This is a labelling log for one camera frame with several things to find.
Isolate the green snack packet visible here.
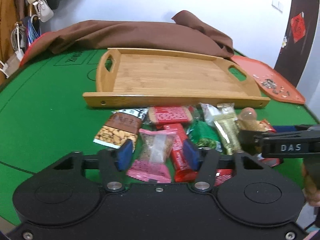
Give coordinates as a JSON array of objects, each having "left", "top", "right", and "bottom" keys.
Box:
[{"left": 187, "top": 120, "right": 222, "bottom": 152}]

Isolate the white paper bag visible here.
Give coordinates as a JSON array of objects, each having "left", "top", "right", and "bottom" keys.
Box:
[{"left": 1, "top": 50, "right": 24, "bottom": 78}]

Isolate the brown cloth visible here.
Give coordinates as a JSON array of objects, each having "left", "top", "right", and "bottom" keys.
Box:
[{"left": 46, "top": 10, "right": 234, "bottom": 58}]

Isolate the red paper door decoration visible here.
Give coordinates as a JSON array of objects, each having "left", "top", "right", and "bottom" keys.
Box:
[{"left": 290, "top": 12, "right": 306, "bottom": 43}]

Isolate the brown hanging coat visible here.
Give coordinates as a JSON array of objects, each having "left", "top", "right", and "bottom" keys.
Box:
[{"left": 1, "top": 0, "right": 25, "bottom": 62}]

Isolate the pink snack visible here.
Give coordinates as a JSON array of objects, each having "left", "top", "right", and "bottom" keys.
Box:
[{"left": 126, "top": 128, "right": 177, "bottom": 183}]

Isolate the pile of sunflower seeds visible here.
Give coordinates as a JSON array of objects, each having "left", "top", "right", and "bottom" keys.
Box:
[{"left": 253, "top": 74, "right": 290, "bottom": 98}]

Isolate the person's right hand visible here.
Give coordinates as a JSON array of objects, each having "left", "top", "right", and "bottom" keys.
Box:
[{"left": 302, "top": 164, "right": 320, "bottom": 207}]

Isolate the bamboo serving tray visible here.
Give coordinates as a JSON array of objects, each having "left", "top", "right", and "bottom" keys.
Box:
[{"left": 82, "top": 48, "right": 270, "bottom": 108}]

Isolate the gold snack packet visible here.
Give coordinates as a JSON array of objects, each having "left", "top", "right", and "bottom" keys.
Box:
[{"left": 200, "top": 103, "right": 242, "bottom": 155}]

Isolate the long red stick packet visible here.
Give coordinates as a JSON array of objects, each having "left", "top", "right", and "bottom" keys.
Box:
[{"left": 214, "top": 169, "right": 233, "bottom": 186}]

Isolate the orange plastic tray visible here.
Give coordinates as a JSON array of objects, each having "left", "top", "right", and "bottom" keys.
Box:
[{"left": 231, "top": 55, "right": 305, "bottom": 105}]

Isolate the red labelled biscuit pack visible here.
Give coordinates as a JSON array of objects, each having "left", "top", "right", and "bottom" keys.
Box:
[{"left": 148, "top": 106, "right": 193, "bottom": 125}]

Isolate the short red snack bar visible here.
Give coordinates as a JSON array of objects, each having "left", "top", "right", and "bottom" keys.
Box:
[{"left": 163, "top": 123, "right": 197, "bottom": 183}]

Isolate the peanut snack packet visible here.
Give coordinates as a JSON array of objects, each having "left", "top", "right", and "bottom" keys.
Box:
[{"left": 93, "top": 108, "right": 149, "bottom": 150}]

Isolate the blue striped bag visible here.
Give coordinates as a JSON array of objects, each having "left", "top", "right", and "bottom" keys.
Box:
[{"left": 22, "top": 14, "right": 41, "bottom": 47}]

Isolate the white wall switch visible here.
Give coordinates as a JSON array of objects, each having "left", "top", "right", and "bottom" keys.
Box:
[{"left": 272, "top": 0, "right": 283, "bottom": 13}]

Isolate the red nut snack bag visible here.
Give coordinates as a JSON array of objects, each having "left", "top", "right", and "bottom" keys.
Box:
[{"left": 236, "top": 118, "right": 283, "bottom": 167}]

